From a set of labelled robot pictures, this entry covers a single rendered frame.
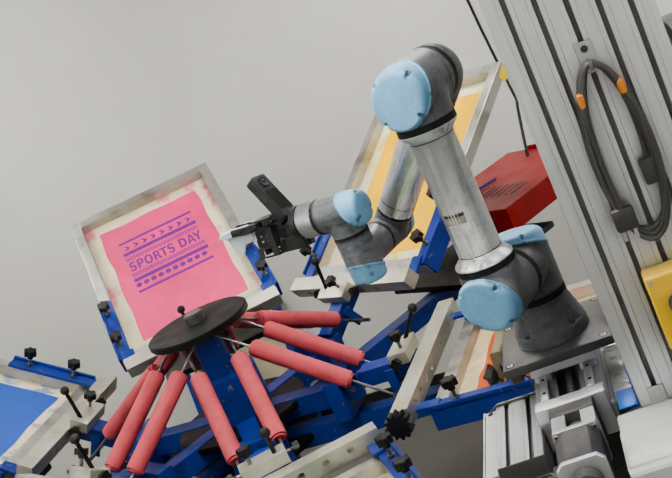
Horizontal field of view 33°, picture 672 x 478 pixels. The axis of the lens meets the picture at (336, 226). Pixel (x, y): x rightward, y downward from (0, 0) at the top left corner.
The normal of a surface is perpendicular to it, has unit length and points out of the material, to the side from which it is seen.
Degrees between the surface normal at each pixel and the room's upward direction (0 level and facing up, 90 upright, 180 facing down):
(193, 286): 32
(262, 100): 90
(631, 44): 90
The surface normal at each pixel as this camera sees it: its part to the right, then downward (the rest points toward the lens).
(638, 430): -0.40, -0.89
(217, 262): -0.23, -0.67
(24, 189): -0.26, 0.35
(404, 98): -0.53, 0.29
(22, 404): 0.12, -0.91
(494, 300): -0.43, 0.53
